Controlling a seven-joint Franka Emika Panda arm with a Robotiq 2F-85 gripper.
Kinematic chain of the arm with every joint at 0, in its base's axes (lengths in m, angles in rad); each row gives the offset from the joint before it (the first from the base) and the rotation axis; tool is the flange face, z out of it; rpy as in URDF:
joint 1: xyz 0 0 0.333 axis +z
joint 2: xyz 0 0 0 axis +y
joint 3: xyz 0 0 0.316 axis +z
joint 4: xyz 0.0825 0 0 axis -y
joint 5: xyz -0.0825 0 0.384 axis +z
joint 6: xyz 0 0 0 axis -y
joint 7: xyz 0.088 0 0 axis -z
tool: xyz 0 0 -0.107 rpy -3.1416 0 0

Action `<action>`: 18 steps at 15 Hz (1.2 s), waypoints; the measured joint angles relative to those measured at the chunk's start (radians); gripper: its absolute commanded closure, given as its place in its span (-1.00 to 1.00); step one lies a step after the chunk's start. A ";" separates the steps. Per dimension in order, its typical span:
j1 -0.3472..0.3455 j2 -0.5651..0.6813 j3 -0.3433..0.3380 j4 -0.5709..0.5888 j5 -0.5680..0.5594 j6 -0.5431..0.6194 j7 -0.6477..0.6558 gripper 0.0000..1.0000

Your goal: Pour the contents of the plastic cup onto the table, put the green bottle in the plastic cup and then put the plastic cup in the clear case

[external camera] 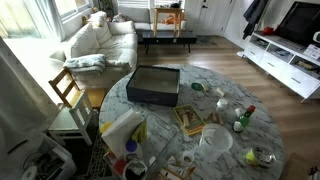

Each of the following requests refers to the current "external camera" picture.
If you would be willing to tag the white small chair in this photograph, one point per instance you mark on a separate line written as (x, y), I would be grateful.
(71, 123)

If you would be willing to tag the green bottle red cap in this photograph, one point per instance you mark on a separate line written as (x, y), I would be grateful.
(243, 120)

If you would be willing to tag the white paper bag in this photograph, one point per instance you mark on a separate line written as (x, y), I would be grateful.
(117, 135)

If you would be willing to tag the white tv cabinet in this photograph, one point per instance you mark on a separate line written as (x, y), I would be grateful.
(285, 61)

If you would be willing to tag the black coffee table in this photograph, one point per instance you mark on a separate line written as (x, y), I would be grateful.
(168, 37)

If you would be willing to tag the green round lid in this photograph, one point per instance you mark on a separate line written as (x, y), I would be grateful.
(197, 86)

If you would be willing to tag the wooden block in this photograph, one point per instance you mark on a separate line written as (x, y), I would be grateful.
(221, 93)

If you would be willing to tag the wooden chair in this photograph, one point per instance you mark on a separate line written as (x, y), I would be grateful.
(68, 91)

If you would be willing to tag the blue lid white jar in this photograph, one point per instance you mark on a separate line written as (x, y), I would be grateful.
(133, 151)

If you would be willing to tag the clear plastic cup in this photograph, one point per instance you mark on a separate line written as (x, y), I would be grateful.
(215, 140)

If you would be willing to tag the black television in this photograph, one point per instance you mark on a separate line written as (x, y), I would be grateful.
(300, 23)

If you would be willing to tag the grey folded blanket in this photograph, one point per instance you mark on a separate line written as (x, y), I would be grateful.
(94, 63)

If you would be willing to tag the white pill bottle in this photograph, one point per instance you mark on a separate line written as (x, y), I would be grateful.
(221, 105)

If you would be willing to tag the cream sofa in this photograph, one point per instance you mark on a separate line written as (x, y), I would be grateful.
(117, 42)

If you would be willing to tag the small white measuring cup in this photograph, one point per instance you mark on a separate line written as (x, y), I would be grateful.
(188, 156)

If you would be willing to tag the yellow picture book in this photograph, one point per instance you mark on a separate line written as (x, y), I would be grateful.
(189, 119)

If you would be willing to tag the wooden blocks pile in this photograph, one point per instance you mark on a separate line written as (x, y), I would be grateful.
(216, 118)

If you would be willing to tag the metal bowl green rim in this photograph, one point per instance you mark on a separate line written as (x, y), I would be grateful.
(260, 156)

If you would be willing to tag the dark blue open box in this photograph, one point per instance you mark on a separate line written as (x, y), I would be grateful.
(154, 85)

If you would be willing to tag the wooden stool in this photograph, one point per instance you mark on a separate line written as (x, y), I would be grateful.
(174, 16)

